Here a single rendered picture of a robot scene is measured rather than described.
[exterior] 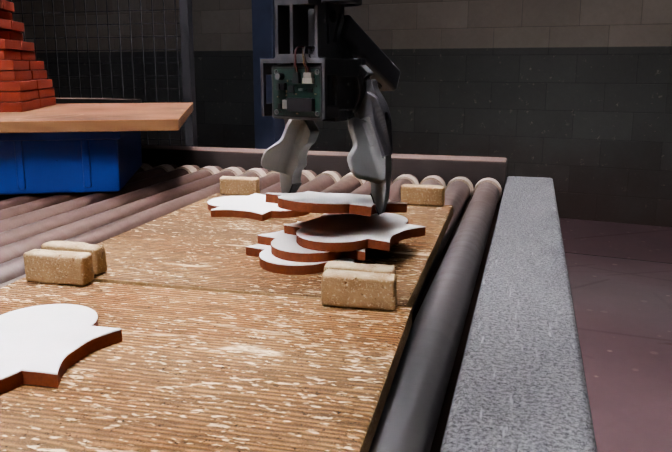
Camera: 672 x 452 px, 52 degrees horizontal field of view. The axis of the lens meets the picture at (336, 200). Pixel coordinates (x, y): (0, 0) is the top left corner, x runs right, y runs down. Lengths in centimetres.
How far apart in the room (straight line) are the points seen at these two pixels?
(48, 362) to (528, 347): 33
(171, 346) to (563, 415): 26
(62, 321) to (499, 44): 497
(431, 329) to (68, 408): 27
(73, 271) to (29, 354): 17
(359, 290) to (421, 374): 9
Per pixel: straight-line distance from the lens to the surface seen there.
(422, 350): 51
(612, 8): 528
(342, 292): 54
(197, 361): 46
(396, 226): 68
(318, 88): 60
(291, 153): 69
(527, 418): 44
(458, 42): 542
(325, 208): 62
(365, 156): 63
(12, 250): 86
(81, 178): 116
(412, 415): 43
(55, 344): 49
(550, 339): 56
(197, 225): 83
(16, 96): 136
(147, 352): 48
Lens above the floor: 112
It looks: 11 degrees down
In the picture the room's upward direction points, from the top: straight up
